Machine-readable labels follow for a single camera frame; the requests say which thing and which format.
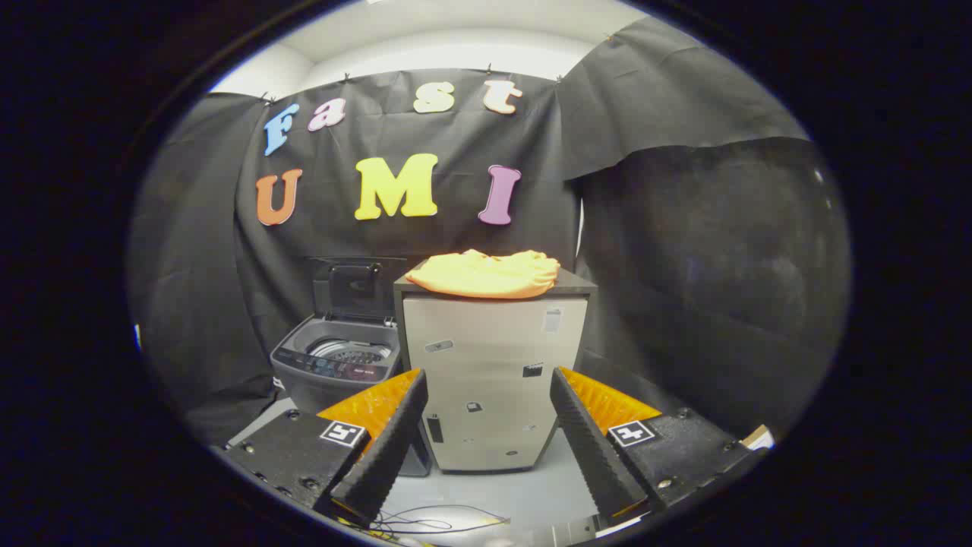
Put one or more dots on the brown cardboard piece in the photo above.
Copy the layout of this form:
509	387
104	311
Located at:
758	437

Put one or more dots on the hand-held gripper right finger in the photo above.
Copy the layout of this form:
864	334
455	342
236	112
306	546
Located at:
596	456

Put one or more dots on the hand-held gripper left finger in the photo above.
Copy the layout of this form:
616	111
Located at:
387	456

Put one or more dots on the black backdrop cloth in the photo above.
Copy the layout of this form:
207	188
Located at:
380	247

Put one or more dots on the orange polo shirt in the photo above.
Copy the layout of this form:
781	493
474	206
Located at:
486	275

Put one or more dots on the grey washing machine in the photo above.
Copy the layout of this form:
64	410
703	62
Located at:
304	380

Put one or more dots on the beige cabinet with dark top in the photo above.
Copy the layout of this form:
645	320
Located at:
486	357

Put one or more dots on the dark washing machine lid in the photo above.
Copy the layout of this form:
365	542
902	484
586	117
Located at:
357	289

